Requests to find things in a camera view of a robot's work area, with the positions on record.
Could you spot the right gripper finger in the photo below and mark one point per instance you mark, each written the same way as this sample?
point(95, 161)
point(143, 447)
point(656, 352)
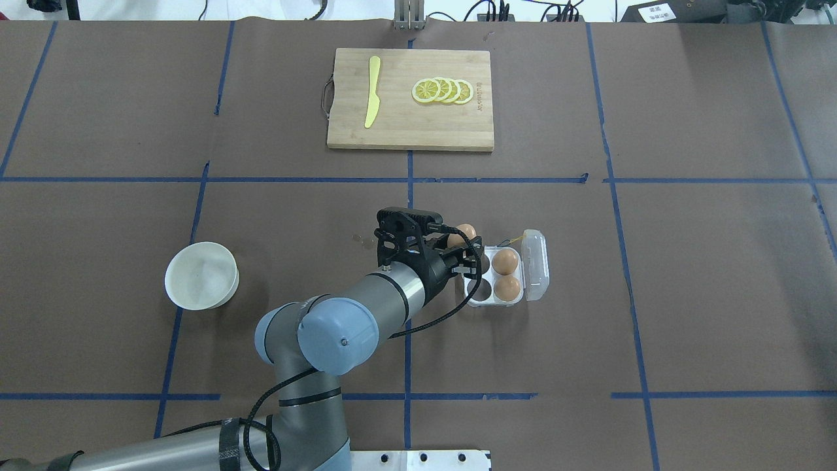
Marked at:
point(465, 270)
point(466, 252)

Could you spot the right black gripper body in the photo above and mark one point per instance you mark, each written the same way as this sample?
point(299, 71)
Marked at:
point(429, 273)

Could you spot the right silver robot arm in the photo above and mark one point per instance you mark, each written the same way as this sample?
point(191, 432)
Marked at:
point(300, 423)

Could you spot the brown egg upper slot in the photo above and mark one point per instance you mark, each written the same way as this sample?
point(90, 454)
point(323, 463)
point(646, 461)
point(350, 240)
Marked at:
point(505, 261)

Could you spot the brown egg slot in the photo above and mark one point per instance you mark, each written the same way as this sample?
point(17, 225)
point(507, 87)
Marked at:
point(505, 261)
point(507, 288)

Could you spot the clear plastic egg box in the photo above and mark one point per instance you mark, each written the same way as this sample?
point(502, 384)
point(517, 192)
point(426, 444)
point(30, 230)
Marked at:
point(533, 272)

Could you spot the brown egg lower slot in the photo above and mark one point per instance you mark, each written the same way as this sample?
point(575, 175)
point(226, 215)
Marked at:
point(507, 288)

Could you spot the black box with label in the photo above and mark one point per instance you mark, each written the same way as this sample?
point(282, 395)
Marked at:
point(683, 12)

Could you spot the wooden cutting board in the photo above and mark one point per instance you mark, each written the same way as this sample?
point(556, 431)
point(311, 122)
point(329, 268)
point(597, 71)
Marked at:
point(404, 124)

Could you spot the lemon slice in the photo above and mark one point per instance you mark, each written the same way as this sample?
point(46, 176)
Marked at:
point(465, 92)
point(446, 87)
point(454, 90)
point(426, 90)

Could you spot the yellow plastic knife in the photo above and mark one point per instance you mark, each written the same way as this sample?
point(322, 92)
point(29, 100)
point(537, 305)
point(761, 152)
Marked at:
point(373, 100)

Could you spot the white ceramic bowl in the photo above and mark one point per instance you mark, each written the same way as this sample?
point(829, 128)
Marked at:
point(203, 275)

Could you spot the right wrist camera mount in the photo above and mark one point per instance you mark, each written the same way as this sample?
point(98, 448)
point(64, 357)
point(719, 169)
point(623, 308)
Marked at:
point(401, 235)

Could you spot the aluminium frame post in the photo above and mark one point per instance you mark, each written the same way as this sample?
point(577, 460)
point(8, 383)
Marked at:
point(409, 15)

